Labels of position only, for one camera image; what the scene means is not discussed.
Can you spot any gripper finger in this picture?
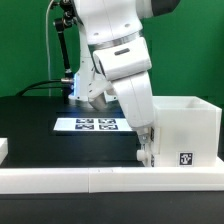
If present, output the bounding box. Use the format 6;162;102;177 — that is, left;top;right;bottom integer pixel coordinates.
137;128;150;145

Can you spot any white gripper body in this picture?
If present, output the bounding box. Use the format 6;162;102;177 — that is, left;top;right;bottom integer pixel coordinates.
112;71;154;131

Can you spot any white drawer box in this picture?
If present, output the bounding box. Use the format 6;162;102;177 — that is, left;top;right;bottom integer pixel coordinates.
151;127;161;154
136;150;155;167

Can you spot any white drawer cabinet frame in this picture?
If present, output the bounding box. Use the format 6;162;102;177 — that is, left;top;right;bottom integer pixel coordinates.
149;96;222;167

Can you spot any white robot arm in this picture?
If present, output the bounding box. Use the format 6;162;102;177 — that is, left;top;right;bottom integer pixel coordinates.
72;0;181;145

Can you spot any marker tag sheet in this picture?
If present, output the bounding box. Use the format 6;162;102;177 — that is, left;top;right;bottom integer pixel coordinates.
53;118;131;132

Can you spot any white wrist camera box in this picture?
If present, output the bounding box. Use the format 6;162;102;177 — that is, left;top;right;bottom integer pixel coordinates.
87;36;153;111

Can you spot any white fence wall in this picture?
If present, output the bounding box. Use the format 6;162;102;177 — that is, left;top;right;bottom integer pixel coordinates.
0;138;224;194

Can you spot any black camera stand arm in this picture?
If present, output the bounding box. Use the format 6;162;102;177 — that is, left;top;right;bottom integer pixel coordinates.
52;0;84;80

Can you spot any grey cable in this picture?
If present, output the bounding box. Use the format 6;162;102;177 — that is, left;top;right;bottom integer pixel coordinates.
45;0;57;98

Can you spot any black cable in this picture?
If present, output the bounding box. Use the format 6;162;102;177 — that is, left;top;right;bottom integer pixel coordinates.
15;78;75;98

